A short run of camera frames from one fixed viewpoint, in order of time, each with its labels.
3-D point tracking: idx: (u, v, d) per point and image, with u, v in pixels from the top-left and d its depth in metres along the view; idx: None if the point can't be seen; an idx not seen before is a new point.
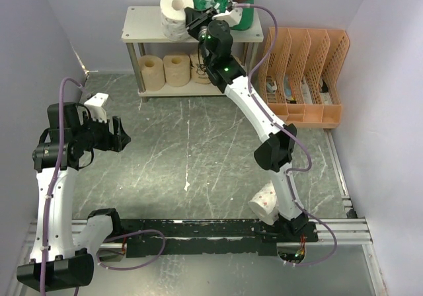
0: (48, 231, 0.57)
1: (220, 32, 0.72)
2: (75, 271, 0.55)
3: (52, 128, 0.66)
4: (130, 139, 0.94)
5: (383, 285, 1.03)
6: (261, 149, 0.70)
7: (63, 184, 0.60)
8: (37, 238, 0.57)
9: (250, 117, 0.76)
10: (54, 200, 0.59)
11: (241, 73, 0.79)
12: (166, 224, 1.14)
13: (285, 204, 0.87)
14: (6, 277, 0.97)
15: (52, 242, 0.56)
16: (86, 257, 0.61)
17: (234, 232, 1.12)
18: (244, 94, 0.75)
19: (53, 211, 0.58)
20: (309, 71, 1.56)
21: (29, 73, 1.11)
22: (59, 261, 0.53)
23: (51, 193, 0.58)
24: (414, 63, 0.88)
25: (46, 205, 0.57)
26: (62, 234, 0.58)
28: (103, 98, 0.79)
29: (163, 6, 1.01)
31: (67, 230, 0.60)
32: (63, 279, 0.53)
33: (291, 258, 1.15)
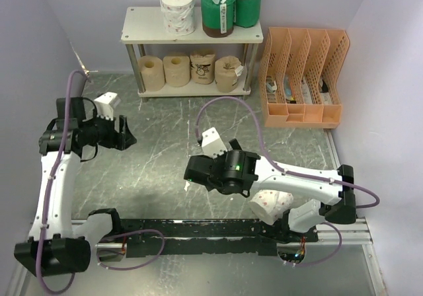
0: (48, 210, 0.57)
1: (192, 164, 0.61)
2: (70, 254, 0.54)
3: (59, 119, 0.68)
4: (135, 140, 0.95)
5: (383, 285, 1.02)
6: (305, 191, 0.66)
7: (65, 167, 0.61)
8: (36, 217, 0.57)
9: (300, 189, 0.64)
10: (55, 181, 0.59)
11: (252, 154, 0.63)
12: (166, 224, 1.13)
13: (295, 219, 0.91)
14: (6, 277, 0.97)
15: (51, 221, 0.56)
16: (83, 244, 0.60)
17: (234, 232, 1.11)
18: (279, 176, 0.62)
19: (55, 191, 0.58)
20: (308, 71, 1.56)
21: (29, 73, 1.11)
22: (57, 241, 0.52)
23: (53, 174, 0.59)
24: (414, 63, 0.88)
25: (48, 185, 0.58)
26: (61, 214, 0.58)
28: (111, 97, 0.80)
29: None
31: (66, 213, 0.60)
32: (60, 258, 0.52)
33: (291, 258, 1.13)
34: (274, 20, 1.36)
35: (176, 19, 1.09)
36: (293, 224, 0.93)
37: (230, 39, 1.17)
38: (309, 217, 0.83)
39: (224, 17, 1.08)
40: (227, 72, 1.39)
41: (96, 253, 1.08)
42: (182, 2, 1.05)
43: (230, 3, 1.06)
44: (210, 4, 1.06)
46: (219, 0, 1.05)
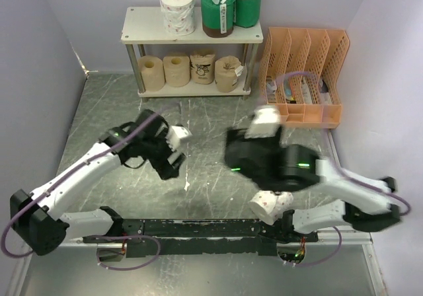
0: (59, 184, 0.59)
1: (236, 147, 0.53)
2: (45, 228, 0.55)
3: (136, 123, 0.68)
4: (176, 176, 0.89)
5: (383, 285, 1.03)
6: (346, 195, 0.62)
7: (102, 162, 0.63)
8: (49, 182, 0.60)
9: (353, 198, 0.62)
10: (87, 166, 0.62)
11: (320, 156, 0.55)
12: (166, 224, 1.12)
13: (306, 222, 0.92)
14: (6, 277, 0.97)
15: (54, 194, 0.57)
16: (60, 230, 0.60)
17: (234, 232, 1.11)
18: (340, 181, 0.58)
19: (81, 173, 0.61)
20: (309, 71, 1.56)
21: (29, 73, 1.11)
22: (41, 213, 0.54)
23: (90, 160, 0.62)
24: (414, 63, 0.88)
25: (78, 164, 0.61)
26: (64, 195, 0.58)
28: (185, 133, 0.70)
29: None
31: (68, 200, 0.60)
32: (35, 226, 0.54)
33: (291, 258, 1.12)
34: (274, 20, 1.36)
35: (176, 19, 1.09)
36: (301, 226, 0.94)
37: (230, 39, 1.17)
38: (326, 221, 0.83)
39: (224, 17, 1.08)
40: (227, 72, 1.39)
41: (96, 254, 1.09)
42: (182, 2, 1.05)
43: (230, 3, 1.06)
44: (210, 4, 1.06)
46: (219, 0, 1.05)
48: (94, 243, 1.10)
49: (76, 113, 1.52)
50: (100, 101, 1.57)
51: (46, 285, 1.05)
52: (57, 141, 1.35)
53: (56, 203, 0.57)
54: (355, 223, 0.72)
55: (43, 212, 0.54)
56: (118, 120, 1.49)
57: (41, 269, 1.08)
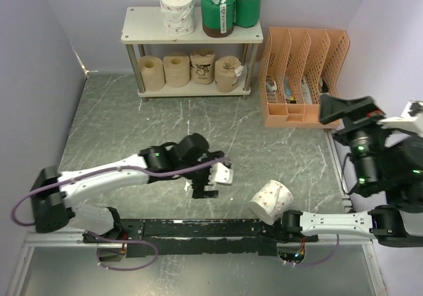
0: (87, 177, 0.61)
1: (326, 102, 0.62)
2: (53, 213, 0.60)
3: (178, 148, 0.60)
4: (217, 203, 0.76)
5: (383, 285, 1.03)
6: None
7: (132, 174, 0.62)
8: (79, 172, 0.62)
9: None
10: (119, 172, 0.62)
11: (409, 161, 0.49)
12: (166, 224, 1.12)
13: (319, 226, 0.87)
14: (6, 277, 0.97)
15: (77, 184, 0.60)
16: (63, 217, 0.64)
17: (234, 232, 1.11)
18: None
19: (112, 174, 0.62)
20: (309, 71, 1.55)
21: (29, 73, 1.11)
22: (58, 197, 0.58)
23: (121, 168, 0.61)
24: (414, 63, 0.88)
25: (112, 167, 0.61)
26: (86, 189, 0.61)
28: (226, 179, 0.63)
29: None
31: (86, 193, 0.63)
32: (47, 207, 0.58)
33: (291, 258, 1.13)
34: (274, 20, 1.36)
35: (176, 19, 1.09)
36: (309, 229, 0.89)
37: (230, 39, 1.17)
38: (346, 231, 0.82)
39: (224, 17, 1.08)
40: (227, 72, 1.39)
41: (96, 254, 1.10)
42: (182, 2, 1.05)
43: (230, 3, 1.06)
44: (210, 4, 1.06)
46: (219, 0, 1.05)
48: (94, 243, 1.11)
49: (76, 113, 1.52)
50: (100, 101, 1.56)
51: (46, 285, 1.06)
52: (57, 141, 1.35)
53: (76, 194, 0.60)
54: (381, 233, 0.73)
55: (59, 197, 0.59)
56: (117, 120, 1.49)
57: (40, 269, 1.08)
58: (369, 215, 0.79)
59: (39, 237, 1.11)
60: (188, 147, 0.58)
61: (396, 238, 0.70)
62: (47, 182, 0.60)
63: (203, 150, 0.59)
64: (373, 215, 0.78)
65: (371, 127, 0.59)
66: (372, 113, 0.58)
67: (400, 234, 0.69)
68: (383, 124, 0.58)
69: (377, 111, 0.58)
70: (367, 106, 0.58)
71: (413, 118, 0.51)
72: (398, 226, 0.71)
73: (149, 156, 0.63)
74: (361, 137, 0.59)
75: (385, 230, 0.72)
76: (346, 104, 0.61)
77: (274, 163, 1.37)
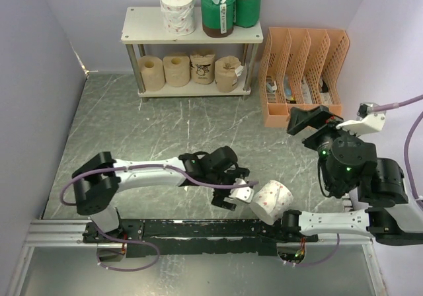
0: (139, 168, 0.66)
1: (294, 114, 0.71)
2: (106, 194, 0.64)
3: (211, 158, 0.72)
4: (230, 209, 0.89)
5: (383, 285, 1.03)
6: (384, 195, 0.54)
7: (174, 173, 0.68)
8: (131, 162, 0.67)
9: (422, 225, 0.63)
10: (163, 169, 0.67)
11: (337, 159, 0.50)
12: (166, 224, 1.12)
13: (316, 226, 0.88)
14: (6, 277, 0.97)
15: (129, 172, 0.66)
16: (106, 202, 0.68)
17: (234, 232, 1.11)
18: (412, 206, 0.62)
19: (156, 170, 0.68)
20: (309, 71, 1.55)
21: (30, 73, 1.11)
22: (111, 181, 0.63)
23: (168, 167, 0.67)
24: (414, 63, 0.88)
25: (159, 164, 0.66)
26: (136, 178, 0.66)
28: (246, 197, 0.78)
29: None
31: (132, 184, 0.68)
32: (102, 187, 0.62)
33: (291, 258, 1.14)
34: (274, 20, 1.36)
35: (176, 19, 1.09)
36: (308, 228, 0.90)
37: (230, 39, 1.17)
38: (343, 229, 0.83)
39: (224, 17, 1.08)
40: (227, 72, 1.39)
41: (96, 254, 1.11)
42: (182, 2, 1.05)
43: (230, 3, 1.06)
44: (210, 4, 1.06)
46: (219, 0, 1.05)
48: (94, 243, 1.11)
49: (76, 113, 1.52)
50: (100, 101, 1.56)
51: (46, 285, 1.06)
52: (57, 141, 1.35)
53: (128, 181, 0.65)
54: (375, 232, 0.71)
55: (114, 180, 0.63)
56: (117, 120, 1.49)
57: (41, 269, 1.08)
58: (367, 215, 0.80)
59: (39, 237, 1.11)
60: (221, 158, 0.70)
61: (393, 236, 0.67)
62: (102, 165, 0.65)
63: (232, 161, 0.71)
64: (370, 213, 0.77)
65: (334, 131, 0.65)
66: (330, 119, 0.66)
67: (396, 232, 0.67)
68: (342, 129, 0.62)
69: (332, 117, 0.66)
70: (322, 114, 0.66)
71: (364, 119, 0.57)
72: (394, 225, 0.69)
73: (186, 162, 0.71)
74: (326, 141, 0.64)
75: (382, 228, 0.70)
76: (307, 113, 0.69)
77: (274, 163, 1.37)
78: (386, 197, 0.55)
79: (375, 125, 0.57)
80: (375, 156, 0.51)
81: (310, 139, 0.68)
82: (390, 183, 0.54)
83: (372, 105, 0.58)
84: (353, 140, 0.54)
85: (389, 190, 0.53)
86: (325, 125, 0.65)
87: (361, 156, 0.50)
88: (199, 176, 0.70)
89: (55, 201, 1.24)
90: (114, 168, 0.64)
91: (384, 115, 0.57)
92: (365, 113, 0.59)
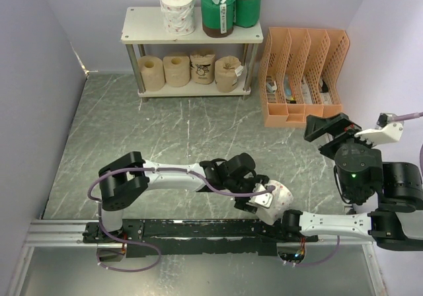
0: (164, 171, 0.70)
1: (310, 122, 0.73)
2: (133, 193, 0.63)
3: (228, 165, 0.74)
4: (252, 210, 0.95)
5: (383, 285, 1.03)
6: (401, 199, 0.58)
7: (195, 179, 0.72)
8: (158, 164, 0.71)
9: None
10: (186, 174, 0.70)
11: (342, 168, 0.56)
12: (166, 224, 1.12)
13: (318, 227, 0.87)
14: (6, 277, 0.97)
15: (156, 174, 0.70)
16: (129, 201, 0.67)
17: (234, 232, 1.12)
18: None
19: (180, 174, 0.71)
20: (309, 71, 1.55)
21: (30, 73, 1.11)
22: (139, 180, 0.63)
23: (190, 172, 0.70)
24: (414, 63, 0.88)
25: (184, 168, 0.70)
26: (162, 180, 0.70)
28: (264, 202, 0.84)
29: None
31: (156, 185, 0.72)
32: (130, 185, 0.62)
33: (291, 258, 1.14)
34: (274, 20, 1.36)
35: (176, 19, 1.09)
36: (309, 230, 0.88)
37: (230, 39, 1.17)
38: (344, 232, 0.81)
39: (223, 17, 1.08)
40: (227, 72, 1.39)
41: (96, 253, 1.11)
42: (182, 2, 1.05)
43: (230, 3, 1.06)
44: (210, 4, 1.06)
46: (219, 0, 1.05)
48: (94, 243, 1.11)
49: (76, 113, 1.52)
50: (100, 101, 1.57)
51: (46, 285, 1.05)
52: (57, 141, 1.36)
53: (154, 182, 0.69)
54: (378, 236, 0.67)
55: (142, 179, 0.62)
56: (117, 120, 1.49)
57: (40, 270, 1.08)
58: (369, 219, 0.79)
59: (38, 237, 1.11)
60: (237, 166, 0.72)
61: (396, 241, 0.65)
62: (132, 165, 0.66)
63: (250, 168, 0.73)
64: (373, 217, 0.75)
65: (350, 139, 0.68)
66: (349, 127, 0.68)
67: (400, 238, 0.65)
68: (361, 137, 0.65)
69: (351, 125, 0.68)
70: (340, 123, 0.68)
71: (384, 127, 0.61)
72: (396, 230, 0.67)
73: (205, 169, 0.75)
74: None
75: (383, 232, 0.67)
76: (325, 121, 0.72)
77: (274, 163, 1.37)
78: (407, 201, 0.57)
79: (394, 135, 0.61)
80: (377, 162, 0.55)
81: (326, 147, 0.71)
82: (409, 187, 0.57)
83: (391, 115, 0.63)
84: (356, 147, 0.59)
85: (410, 195, 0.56)
86: (344, 133, 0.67)
87: (364, 162, 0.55)
88: (218, 184, 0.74)
89: (55, 201, 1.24)
90: (144, 168, 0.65)
91: (402, 125, 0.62)
92: (384, 122, 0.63)
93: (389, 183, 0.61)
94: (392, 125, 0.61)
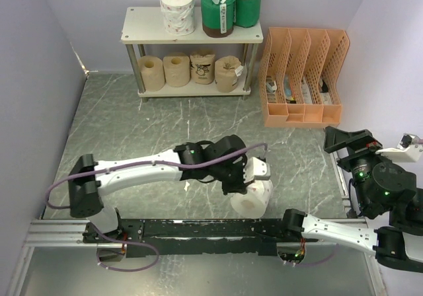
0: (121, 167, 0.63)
1: (332, 134, 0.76)
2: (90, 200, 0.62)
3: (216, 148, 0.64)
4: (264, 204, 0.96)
5: (383, 285, 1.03)
6: (419, 224, 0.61)
7: (166, 168, 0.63)
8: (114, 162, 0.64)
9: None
10: (152, 166, 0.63)
11: (377, 183, 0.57)
12: (166, 224, 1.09)
13: (322, 232, 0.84)
14: (6, 277, 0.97)
15: (112, 174, 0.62)
16: (98, 205, 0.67)
17: (234, 232, 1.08)
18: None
19: (144, 168, 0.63)
20: (309, 71, 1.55)
21: (29, 73, 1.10)
22: (93, 186, 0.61)
23: (155, 163, 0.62)
24: (414, 64, 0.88)
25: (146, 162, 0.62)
26: (119, 181, 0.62)
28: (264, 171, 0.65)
29: None
31: (123, 183, 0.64)
32: (82, 193, 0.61)
33: (291, 258, 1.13)
34: (274, 20, 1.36)
35: (176, 19, 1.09)
36: (312, 233, 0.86)
37: (230, 39, 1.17)
38: (348, 243, 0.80)
39: (224, 17, 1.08)
40: (227, 72, 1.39)
41: (96, 253, 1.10)
42: (183, 2, 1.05)
43: (230, 3, 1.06)
44: (210, 4, 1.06)
46: (219, 0, 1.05)
48: (94, 243, 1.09)
49: (76, 113, 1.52)
50: (100, 101, 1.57)
51: (46, 285, 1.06)
52: (57, 141, 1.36)
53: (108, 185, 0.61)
54: (380, 252, 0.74)
55: (94, 185, 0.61)
56: (117, 120, 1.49)
57: (41, 270, 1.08)
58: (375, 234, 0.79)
59: (39, 237, 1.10)
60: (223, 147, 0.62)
61: (396, 260, 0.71)
62: (84, 169, 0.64)
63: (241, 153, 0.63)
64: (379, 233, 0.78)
65: (369, 156, 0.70)
66: (370, 144, 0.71)
67: (400, 257, 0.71)
68: (380, 154, 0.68)
69: (374, 142, 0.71)
70: (364, 139, 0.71)
71: (406, 149, 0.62)
72: (399, 248, 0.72)
73: (184, 152, 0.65)
74: (362, 163, 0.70)
75: (388, 250, 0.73)
76: (347, 135, 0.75)
77: (274, 163, 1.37)
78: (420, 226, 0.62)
79: (414, 155, 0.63)
80: (414, 186, 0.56)
81: (347, 159, 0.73)
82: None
83: (415, 136, 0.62)
84: (394, 167, 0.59)
85: None
86: (367, 148, 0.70)
87: (400, 184, 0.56)
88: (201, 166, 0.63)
89: (55, 201, 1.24)
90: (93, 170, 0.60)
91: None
92: (407, 143, 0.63)
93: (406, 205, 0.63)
94: (415, 147, 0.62)
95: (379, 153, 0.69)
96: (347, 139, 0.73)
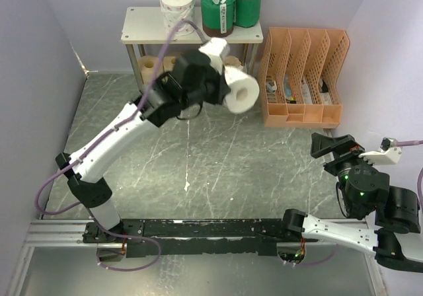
0: (91, 150, 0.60)
1: (317, 140, 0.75)
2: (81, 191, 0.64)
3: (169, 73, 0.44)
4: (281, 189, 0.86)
5: (383, 285, 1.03)
6: (398, 221, 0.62)
7: (130, 127, 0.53)
8: (85, 147, 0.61)
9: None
10: (117, 133, 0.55)
11: (352, 185, 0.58)
12: (166, 224, 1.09)
13: (322, 232, 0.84)
14: (6, 277, 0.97)
15: (86, 160, 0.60)
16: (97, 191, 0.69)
17: (234, 232, 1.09)
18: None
19: (110, 139, 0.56)
20: (308, 71, 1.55)
21: (29, 73, 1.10)
22: (75, 179, 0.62)
23: (117, 127, 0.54)
24: (413, 64, 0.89)
25: (108, 133, 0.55)
26: (94, 163, 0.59)
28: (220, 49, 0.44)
29: None
31: (104, 163, 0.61)
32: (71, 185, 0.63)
33: (291, 258, 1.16)
34: (274, 20, 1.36)
35: (176, 19, 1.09)
36: (312, 233, 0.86)
37: (230, 39, 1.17)
38: (349, 244, 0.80)
39: (224, 17, 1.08)
40: None
41: (96, 253, 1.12)
42: (183, 2, 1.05)
43: (230, 3, 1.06)
44: (210, 4, 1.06)
46: (219, 0, 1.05)
48: (94, 242, 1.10)
49: (76, 113, 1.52)
50: (100, 101, 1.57)
51: (46, 285, 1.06)
52: (57, 141, 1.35)
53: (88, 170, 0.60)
54: (380, 252, 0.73)
55: (76, 178, 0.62)
56: None
57: (40, 270, 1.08)
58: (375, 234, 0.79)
59: (39, 237, 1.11)
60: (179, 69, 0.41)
61: (396, 261, 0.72)
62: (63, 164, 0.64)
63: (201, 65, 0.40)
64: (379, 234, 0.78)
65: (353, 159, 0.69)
66: (353, 148, 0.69)
67: (399, 258, 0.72)
68: (363, 157, 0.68)
69: (357, 146, 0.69)
70: (347, 143, 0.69)
71: (386, 152, 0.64)
72: (398, 248, 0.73)
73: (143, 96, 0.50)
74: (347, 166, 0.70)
75: (388, 251, 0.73)
76: (332, 140, 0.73)
77: (274, 163, 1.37)
78: (402, 223, 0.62)
79: (394, 158, 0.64)
80: (386, 185, 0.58)
81: (332, 162, 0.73)
82: (406, 211, 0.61)
83: (393, 139, 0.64)
84: (369, 168, 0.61)
85: (405, 218, 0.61)
86: (349, 153, 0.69)
87: (374, 184, 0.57)
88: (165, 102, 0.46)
89: (55, 201, 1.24)
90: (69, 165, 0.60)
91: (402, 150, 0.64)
92: (387, 146, 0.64)
93: (388, 205, 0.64)
94: (394, 150, 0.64)
95: (361, 157, 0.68)
96: (332, 143, 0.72)
